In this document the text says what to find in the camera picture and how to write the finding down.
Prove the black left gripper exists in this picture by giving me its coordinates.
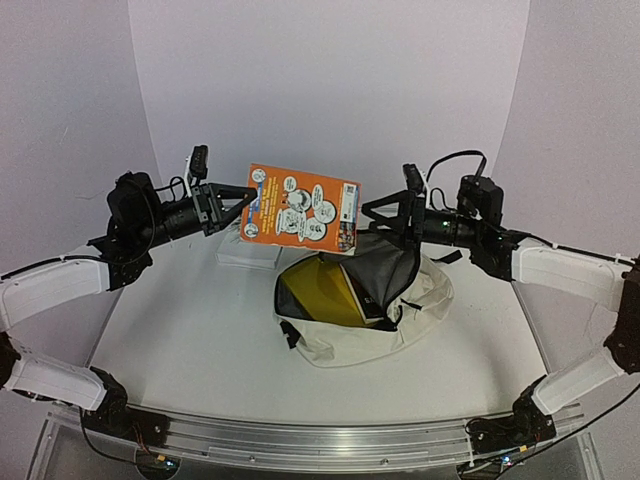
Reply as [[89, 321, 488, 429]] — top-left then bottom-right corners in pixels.
[[132, 181, 256, 249]]

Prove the beige canvas student bag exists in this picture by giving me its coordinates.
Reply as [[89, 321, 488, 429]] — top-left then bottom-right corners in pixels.
[[274, 232, 462, 368]]

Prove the dark Three Days book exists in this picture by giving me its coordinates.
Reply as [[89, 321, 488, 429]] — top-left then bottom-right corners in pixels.
[[341, 267, 385, 325]]

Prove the yellow hardcover book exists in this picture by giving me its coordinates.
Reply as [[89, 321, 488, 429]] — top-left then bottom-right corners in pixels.
[[280, 256, 365, 328]]

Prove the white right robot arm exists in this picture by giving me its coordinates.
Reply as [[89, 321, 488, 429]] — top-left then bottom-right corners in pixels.
[[362, 164, 639, 452]]

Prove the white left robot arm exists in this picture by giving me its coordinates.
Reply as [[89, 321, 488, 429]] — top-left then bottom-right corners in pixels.
[[1, 145, 257, 435]]

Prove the white Singularity book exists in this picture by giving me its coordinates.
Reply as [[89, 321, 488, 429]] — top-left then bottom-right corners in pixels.
[[215, 231, 282, 270]]

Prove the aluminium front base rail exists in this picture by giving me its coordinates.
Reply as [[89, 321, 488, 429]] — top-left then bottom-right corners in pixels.
[[47, 384, 591, 464]]

